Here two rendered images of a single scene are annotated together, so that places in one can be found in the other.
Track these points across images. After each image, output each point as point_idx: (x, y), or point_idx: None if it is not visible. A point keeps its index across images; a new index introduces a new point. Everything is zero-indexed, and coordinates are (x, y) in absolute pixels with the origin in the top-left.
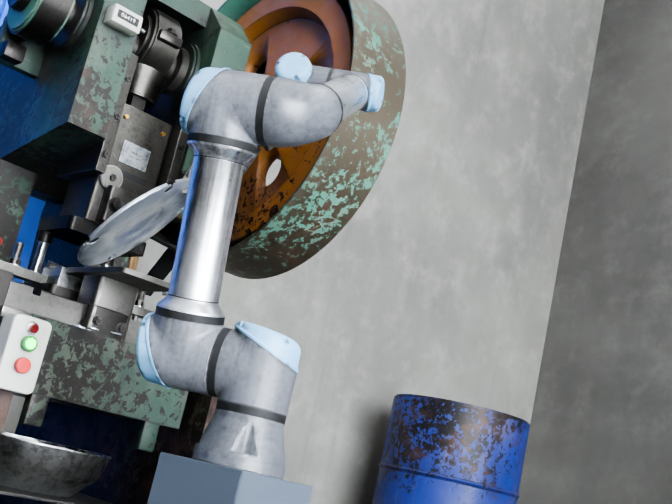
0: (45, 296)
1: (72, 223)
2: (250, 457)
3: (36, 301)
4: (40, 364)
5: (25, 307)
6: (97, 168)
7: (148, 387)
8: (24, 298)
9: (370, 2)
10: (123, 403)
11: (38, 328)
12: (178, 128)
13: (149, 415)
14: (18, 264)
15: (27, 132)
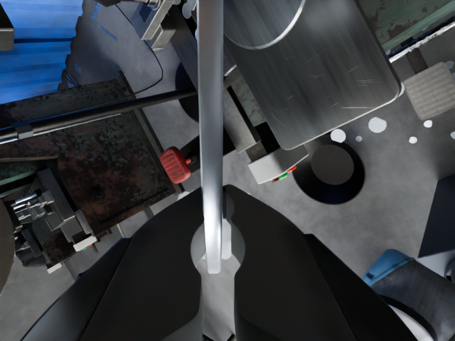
0: (233, 72)
1: (122, 1)
2: None
3: (232, 76)
4: (298, 162)
5: (232, 80)
6: (8, 48)
7: (432, 19)
8: (224, 84)
9: None
10: (401, 41)
11: (277, 180)
12: None
13: (453, 9)
14: (156, 1)
15: None
